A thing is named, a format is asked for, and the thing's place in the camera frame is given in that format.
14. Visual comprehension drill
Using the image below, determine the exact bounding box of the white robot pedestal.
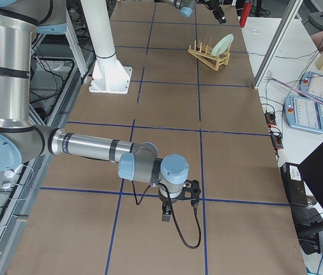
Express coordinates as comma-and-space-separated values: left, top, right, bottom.
81, 0, 132, 95

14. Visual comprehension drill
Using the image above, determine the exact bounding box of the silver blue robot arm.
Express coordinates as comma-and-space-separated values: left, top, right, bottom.
161, 0, 226, 24

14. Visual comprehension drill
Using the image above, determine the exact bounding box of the red bottle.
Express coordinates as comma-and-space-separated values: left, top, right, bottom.
239, 0, 252, 28

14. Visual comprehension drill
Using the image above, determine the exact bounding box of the aluminium frame post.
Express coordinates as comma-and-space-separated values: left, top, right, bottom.
253, 0, 303, 89

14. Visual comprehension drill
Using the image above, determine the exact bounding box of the blue teach pendant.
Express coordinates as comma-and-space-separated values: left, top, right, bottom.
300, 71, 323, 100
284, 95, 323, 133

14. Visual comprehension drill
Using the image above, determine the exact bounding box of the aluminium side frame rail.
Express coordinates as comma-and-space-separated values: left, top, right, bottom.
0, 19, 86, 273

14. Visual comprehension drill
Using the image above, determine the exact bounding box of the silver reacher grabber stick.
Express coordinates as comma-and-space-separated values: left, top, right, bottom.
267, 76, 323, 105

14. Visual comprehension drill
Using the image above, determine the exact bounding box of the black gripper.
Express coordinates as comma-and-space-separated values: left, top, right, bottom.
206, 0, 226, 23

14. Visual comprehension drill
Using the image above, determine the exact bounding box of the light green plate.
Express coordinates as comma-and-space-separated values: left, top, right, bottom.
211, 34, 234, 57

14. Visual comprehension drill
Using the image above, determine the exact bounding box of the blue teach pendant near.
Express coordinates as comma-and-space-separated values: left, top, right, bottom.
284, 95, 323, 133

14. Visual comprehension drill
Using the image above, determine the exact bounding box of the wooden dish rack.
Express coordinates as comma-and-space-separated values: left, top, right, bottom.
187, 40, 231, 72

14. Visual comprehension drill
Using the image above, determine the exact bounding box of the blue teach pendant far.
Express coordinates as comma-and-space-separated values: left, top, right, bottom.
300, 71, 323, 100

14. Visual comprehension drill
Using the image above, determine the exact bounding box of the black computer box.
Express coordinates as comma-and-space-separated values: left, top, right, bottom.
280, 162, 308, 207

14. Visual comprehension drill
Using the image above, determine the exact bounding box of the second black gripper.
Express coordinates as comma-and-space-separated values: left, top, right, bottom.
158, 191, 177, 222

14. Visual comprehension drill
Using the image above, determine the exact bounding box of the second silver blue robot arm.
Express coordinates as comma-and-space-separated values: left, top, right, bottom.
0, 1, 192, 221

